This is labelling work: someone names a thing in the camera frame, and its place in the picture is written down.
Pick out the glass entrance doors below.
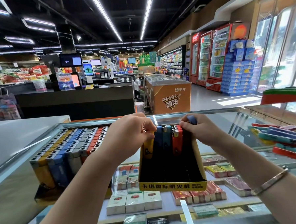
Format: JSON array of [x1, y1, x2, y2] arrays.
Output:
[[251, 0, 296, 118]]

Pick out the row of tan lighters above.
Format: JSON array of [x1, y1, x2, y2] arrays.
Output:
[[89, 127, 111, 154]]

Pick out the row of cigarette packs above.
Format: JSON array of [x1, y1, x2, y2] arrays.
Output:
[[94, 155, 253, 224]]

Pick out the red drink fridge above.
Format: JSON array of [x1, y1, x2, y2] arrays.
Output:
[[188, 33, 203, 84], [194, 31, 216, 87], [204, 23, 236, 93]]

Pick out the small checkout screen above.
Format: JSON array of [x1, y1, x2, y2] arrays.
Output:
[[82, 63, 95, 77]]

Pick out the black yellow display box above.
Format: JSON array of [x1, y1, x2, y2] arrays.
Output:
[[135, 123, 208, 193]]

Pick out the black checkout monitor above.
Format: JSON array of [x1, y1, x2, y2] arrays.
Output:
[[59, 53, 83, 67]]

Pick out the black checkout counter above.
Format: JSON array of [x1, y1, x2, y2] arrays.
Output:
[[14, 83, 136, 123]]

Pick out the open refrigerated chiller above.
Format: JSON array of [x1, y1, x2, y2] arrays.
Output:
[[159, 44, 187, 80]]

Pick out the blue poster screen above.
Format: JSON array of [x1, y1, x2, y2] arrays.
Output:
[[56, 72, 75, 91]]

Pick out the row of red brown lighters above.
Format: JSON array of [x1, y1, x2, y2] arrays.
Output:
[[79, 127, 107, 164]]

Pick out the row of yellow lighters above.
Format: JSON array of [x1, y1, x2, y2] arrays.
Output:
[[28, 129, 76, 189]]

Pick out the red green container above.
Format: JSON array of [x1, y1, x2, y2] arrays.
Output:
[[260, 86, 296, 105]]

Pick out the stack of blue cartons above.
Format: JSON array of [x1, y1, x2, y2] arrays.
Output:
[[219, 39, 259, 97]]

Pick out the blue yellow lighter display box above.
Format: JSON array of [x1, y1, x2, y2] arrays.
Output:
[[28, 125, 114, 201]]

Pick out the hanging plastic bags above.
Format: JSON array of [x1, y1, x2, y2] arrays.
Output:
[[0, 95, 21, 120]]

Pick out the row of grey white lighters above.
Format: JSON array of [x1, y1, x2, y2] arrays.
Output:
[[65, 127, 97, 177]]

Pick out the pile of blue yellow lighters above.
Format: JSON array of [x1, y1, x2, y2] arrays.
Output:
[[250, 120, 296, 165]]

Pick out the person's left hand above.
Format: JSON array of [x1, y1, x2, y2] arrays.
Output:
[[101, 112, 159, 165]]

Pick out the orange round sign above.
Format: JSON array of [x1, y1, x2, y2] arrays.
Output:
[[231, 22, 250, 41]]

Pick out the person's right hand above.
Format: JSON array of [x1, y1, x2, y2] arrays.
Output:
[[179, 112, 227, 149]]

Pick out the person's right forearm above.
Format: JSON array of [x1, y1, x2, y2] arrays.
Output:
[[209, 130, 296, 224]]

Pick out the row of blue lighters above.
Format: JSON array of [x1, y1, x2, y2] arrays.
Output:
[[45, 128, 88, 188]]

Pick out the row of plain coloured lighters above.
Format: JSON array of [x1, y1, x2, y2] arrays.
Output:
[[141, 124, 186, 161]]

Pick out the long ceiling light strip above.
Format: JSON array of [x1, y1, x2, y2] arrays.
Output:
[[138, 0, 158, 41], [89, 0, 122, 43]]

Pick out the brown cardboard carton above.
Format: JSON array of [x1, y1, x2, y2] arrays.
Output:
[[146, 73, 193, 115]]

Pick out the person's left forearm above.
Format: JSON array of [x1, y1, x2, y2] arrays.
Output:
[[27, 154, 132, 224]]

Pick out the silver bracelet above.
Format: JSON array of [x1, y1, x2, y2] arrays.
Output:
[[250, 166, 292, 196]]

